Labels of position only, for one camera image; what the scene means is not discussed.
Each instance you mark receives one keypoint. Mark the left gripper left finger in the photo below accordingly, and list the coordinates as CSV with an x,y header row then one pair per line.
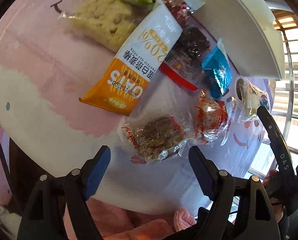
x,y
82,183

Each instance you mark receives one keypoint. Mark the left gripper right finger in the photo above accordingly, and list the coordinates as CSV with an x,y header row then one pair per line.
x,y
216,184

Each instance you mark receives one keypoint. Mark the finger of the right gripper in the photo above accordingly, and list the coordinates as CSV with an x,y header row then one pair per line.
x,y
277,144

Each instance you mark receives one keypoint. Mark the red candy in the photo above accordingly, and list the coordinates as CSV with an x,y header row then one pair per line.
x,y
212,118

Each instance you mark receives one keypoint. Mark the cartoon cake clear pack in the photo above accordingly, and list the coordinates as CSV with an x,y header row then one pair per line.
x,y
251,98

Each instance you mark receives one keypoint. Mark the nut brittle clear pack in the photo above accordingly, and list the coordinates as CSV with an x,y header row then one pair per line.
x,y
157,140

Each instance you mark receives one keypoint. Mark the white orange oats bar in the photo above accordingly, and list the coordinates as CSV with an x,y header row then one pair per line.
x,y
136,62

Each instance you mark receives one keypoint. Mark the blue foil candy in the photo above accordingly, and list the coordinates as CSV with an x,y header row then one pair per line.
x,y
216,68

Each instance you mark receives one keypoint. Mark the dark jelly red-edged pack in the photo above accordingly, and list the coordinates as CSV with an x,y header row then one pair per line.
x,y
183,64

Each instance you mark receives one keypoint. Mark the rice crisp clear pack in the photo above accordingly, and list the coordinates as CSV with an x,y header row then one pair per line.
x,y
107,22

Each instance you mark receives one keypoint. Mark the person right hand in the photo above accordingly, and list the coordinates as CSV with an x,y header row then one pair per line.
x,y
277,206

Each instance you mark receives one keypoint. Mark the white plastic bin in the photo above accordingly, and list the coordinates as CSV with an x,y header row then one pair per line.
x,y
246,28

